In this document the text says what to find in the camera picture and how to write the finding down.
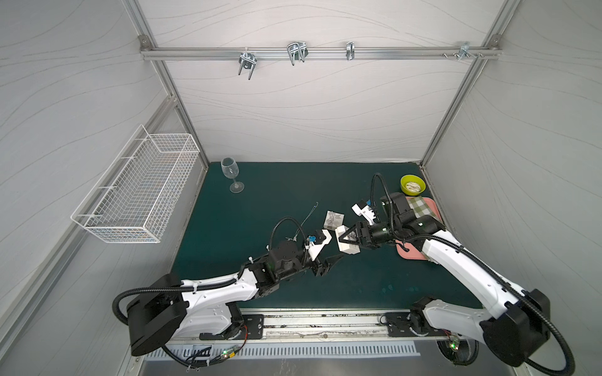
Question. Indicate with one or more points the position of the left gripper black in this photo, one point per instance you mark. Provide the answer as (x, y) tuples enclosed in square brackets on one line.
[(315, 265)]

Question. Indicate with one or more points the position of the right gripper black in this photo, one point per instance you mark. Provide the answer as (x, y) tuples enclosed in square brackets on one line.
[(362, 235)]

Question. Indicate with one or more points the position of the white jewelry box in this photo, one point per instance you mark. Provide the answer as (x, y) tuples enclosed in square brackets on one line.
[(347, 242)]

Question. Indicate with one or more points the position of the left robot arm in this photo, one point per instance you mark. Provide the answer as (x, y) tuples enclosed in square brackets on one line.
[(174, 308)]

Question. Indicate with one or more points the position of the green checkered cloth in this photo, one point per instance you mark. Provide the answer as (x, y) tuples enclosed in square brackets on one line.
[(423, 206)]

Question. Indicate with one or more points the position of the pink tray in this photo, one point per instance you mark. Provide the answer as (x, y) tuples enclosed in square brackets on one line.
[(409, 252)]

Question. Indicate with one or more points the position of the green bowl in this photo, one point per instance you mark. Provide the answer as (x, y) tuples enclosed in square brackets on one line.
[(412, 185)]

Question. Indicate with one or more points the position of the clear wine glass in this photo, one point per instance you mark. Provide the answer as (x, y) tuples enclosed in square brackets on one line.
[(230, 170)]

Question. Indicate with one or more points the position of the metal clamp hook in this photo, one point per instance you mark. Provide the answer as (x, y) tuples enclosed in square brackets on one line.
[(247, 61)]

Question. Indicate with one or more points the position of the aluminium crossbar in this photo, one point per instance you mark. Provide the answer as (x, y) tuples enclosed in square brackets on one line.
[(314, 53)]

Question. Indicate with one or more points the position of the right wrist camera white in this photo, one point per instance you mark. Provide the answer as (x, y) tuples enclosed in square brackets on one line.
[(363, 209)]

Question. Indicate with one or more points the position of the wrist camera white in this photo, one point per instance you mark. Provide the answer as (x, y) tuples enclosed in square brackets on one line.
[(316, 242), (363, 209)]

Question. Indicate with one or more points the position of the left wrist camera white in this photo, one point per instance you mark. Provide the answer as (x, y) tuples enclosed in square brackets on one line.
[(316, 242)]

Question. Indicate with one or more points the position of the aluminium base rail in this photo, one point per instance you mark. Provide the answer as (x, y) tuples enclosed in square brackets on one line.
[(441, 320)]

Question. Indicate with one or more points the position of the small metal ring hook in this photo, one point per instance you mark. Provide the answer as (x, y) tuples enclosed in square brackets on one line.
[(350, 51)]

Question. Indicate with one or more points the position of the white wire basket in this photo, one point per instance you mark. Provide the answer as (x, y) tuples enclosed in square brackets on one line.
[(133, 200)]

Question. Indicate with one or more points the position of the metal bracket hook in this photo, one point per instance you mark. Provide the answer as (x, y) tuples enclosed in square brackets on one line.
[(464, 53)]

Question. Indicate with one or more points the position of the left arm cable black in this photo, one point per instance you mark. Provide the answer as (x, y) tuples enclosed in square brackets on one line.
[(193, 295)]

